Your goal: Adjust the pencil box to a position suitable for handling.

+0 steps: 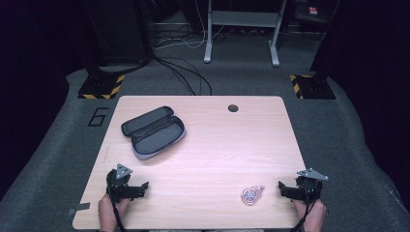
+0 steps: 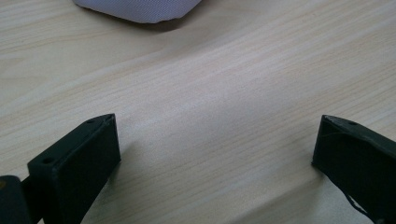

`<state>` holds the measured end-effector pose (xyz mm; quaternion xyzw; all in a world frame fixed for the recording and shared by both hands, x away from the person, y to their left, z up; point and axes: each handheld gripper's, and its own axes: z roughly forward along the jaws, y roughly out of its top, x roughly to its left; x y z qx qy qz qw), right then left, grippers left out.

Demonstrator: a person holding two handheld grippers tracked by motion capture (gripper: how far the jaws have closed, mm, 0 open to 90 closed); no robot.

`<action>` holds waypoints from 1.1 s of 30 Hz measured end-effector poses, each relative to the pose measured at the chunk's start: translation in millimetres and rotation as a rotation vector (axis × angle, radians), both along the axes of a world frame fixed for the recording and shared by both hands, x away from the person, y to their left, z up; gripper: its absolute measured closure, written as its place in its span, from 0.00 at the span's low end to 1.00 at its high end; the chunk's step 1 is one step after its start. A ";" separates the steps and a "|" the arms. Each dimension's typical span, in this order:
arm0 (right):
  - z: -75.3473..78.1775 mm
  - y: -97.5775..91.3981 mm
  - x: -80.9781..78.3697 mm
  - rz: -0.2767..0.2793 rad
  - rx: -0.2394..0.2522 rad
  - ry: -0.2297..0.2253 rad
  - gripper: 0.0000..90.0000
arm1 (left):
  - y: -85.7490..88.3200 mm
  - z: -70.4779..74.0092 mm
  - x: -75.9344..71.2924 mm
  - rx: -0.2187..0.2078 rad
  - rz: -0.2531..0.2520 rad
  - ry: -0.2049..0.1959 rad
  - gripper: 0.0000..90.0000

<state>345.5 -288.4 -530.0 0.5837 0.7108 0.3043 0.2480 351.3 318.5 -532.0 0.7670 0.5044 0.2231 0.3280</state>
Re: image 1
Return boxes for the black box with red label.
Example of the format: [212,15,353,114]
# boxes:
[291,0,340,25]

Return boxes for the black striped stand base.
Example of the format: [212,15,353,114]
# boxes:
[77,72,127,101]
[288,73,337,101]

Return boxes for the dark curtain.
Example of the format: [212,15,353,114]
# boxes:
[0,0,98,201]
[310,0,410,207]

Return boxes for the white floor cable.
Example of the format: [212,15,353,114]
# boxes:
[154,0,227,50]

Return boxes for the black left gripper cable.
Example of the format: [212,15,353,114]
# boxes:
[107,185,129,232]

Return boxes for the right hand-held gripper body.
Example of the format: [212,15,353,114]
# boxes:
[290,167,329,204]

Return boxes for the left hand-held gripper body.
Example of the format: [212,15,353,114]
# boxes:
[105,162,140,203]

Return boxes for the person's right hand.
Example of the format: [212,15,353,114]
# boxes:
[293,198,328,232]

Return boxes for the grey tape strip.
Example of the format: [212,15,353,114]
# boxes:
[66,201,92,218]

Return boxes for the black zipper case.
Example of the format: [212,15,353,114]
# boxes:
[120,105,188,161]

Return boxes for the black floor cables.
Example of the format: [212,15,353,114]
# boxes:
[150,55,214,97]

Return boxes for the white metal stand frame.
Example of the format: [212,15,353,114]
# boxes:
[203,0,288,69]

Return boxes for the black cabinet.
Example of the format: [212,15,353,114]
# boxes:
[81,0,153,67]

